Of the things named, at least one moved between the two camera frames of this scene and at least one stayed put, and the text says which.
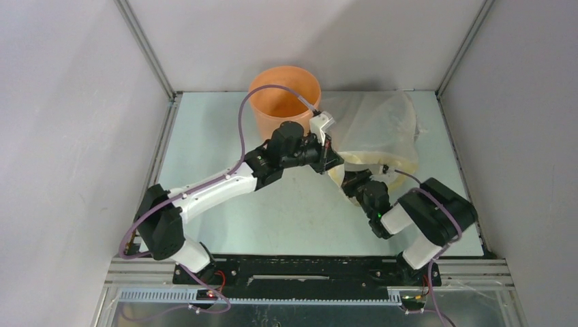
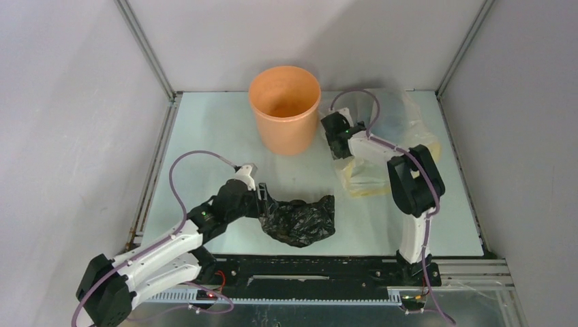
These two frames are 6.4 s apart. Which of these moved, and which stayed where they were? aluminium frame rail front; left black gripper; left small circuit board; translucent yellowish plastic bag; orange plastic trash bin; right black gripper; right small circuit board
Moved: right black gripper; translucent yellowish plastic bag; left black gripper
Stayed: left small circuit board; aluminium frame rail front; orange plastic trash bin; right small circuit board
